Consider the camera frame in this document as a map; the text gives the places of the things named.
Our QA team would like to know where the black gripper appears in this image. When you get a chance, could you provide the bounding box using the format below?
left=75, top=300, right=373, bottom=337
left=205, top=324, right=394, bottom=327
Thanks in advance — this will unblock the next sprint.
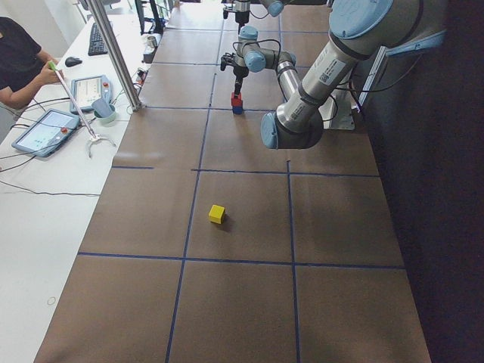
left=232, top=64, right=248, bottom=98
left=235, top=11, right=249, bottom=32

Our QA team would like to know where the red wooden block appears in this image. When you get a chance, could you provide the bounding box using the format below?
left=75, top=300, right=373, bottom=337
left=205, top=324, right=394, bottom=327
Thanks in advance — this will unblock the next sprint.
left=231, top=92, right=243, bottom=109

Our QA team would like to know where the blue wooden block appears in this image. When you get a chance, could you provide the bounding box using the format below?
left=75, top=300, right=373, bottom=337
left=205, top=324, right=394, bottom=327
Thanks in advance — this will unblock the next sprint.
left=232, top=106, right=244, bottom=114

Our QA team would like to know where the yellow wooden block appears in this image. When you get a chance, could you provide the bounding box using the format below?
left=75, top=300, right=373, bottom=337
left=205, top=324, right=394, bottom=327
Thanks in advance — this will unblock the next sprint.
left=208, top=204, right=225, bottom=225

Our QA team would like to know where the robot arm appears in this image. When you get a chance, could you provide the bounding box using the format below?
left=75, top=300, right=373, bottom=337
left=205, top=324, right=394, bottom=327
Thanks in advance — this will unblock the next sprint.
left=222, top=0, right=332, bottom=30
left=222, top=1, right=448, bottom=149

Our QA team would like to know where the metal cup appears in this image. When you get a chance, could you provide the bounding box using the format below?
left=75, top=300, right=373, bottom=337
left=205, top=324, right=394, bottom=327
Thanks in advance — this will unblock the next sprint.
left=146, top=35, right=158, bottom=48

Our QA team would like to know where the black keyboard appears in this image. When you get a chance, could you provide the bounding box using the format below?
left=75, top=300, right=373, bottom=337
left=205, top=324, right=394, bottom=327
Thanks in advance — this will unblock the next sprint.
left=88, top=23, right=109, bottom=57

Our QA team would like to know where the teach pendant far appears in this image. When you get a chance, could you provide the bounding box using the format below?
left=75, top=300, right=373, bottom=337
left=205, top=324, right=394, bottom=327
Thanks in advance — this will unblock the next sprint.
left=70, top=75, right=112, bottom=112

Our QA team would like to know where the teach pendant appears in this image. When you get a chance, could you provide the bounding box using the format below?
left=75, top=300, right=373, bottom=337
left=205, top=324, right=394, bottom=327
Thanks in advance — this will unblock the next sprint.
left=70, top=75, right=112, bottom=112
left=11, top=109, right=80, bottom=158

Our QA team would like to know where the reacher grabber stick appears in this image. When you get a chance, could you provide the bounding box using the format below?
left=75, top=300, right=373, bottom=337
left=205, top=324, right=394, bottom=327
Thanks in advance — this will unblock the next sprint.
left=47, top=60, right=116, bottom=158

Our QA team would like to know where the black computer mouse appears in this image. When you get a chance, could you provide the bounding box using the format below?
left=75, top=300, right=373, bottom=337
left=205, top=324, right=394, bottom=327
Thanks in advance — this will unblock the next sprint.
left=64, top=57, right=82, bottom=67

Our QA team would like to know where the teach pendant near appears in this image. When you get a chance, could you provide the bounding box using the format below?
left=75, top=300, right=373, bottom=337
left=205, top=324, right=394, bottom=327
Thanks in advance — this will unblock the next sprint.
left=11, top=109, right=80, bottom=158

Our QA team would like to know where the seated person black shirt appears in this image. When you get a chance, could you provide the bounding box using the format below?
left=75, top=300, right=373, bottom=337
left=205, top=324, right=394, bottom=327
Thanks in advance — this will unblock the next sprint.
left=1, top=17, right=59, bottom=110

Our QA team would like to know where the black braided cable left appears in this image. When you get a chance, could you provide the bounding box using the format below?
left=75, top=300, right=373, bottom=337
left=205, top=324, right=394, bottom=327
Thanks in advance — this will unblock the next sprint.
left=231, top=38, right=283, bottom=64

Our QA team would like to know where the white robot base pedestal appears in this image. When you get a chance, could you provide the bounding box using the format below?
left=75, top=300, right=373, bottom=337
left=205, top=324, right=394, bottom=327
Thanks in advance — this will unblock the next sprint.
left=319, top=90, right=355, bottom=131

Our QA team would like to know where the aluminium frame post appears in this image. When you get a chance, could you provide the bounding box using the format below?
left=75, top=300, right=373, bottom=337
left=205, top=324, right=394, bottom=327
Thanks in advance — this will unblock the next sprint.
left=86, top=0, right=142, bottom=112

